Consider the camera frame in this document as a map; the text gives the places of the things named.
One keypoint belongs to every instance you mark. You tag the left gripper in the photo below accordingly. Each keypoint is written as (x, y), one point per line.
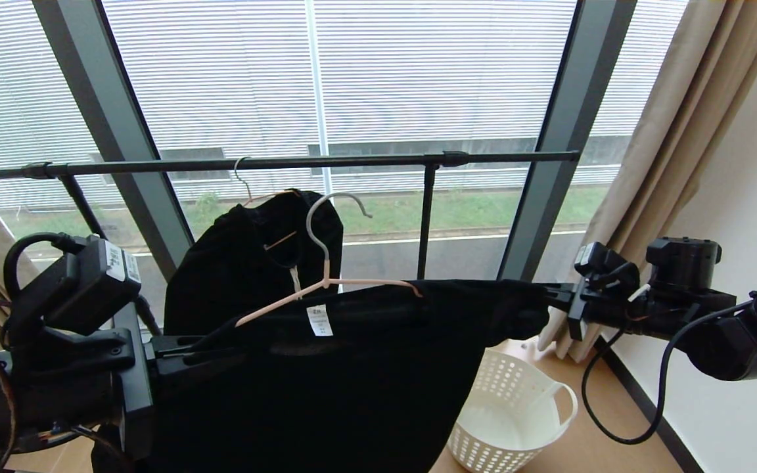
(69, 387)

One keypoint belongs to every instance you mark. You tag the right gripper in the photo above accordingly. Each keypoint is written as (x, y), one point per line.
(621, 315)

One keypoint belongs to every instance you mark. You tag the pink clothes hanger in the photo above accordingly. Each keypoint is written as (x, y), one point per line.
(242, 180)
(365, 282)

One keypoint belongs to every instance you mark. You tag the black garment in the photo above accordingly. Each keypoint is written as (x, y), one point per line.
(352, 394)

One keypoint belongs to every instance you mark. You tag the white laundry basket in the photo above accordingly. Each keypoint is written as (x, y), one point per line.
(510, 414)

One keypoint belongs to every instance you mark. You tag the black clothes rack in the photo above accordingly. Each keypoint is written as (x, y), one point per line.
(155, 163)

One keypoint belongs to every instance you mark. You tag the window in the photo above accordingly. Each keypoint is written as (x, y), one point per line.
(418, 79)

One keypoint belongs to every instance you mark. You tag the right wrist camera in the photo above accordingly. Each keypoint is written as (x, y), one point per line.
(598, 263)

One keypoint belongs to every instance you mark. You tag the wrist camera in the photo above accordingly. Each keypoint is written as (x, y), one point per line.
(83, 282)
(598, 263)

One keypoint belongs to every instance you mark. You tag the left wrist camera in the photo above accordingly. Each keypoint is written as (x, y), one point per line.
(83, 282)

